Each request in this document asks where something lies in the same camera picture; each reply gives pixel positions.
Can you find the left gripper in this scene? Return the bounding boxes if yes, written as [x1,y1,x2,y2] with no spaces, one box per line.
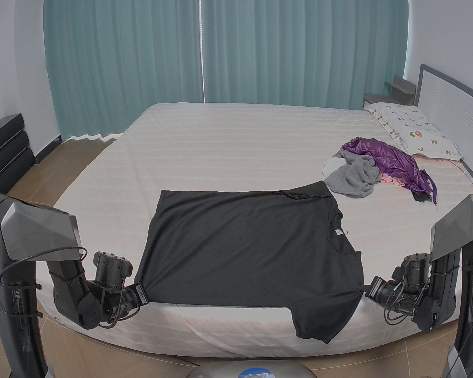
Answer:
[120,282,150,314]

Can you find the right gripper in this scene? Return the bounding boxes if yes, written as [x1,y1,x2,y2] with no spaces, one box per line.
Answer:
[363,276,397,305]

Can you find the black T-shirt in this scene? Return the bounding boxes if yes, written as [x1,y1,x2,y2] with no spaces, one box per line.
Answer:
[134,180,365,344]

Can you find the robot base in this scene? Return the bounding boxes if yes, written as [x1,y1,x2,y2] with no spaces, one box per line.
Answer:
[185,361,314,378]

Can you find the bed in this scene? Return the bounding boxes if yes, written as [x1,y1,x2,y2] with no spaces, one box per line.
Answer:
[35,63,473,359]

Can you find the pink garment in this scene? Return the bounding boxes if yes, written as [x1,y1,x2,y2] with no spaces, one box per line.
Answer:
[379,174,408,190]

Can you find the grey knit garment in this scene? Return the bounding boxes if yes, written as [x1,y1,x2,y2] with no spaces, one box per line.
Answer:
[324,151,381,198]

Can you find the white garment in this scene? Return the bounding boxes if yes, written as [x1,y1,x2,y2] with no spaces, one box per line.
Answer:
[322,158,345,178]

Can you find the purple satin garment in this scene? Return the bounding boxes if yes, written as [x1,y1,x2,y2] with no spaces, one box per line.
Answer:
[342,137,438,206]

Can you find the white printed pillow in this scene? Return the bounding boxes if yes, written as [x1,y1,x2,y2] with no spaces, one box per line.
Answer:
[364,103,464,160]

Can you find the black chest of drawers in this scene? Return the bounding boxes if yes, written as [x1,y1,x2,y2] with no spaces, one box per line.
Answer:
[0,113,37,194]

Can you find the grey bedside table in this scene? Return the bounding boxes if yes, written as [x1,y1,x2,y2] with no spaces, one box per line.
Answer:
[364,75,416,105]

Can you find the blue-green curtain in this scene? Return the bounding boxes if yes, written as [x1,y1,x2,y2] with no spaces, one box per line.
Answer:
[43,0,205,141]
[201,0,410,111]

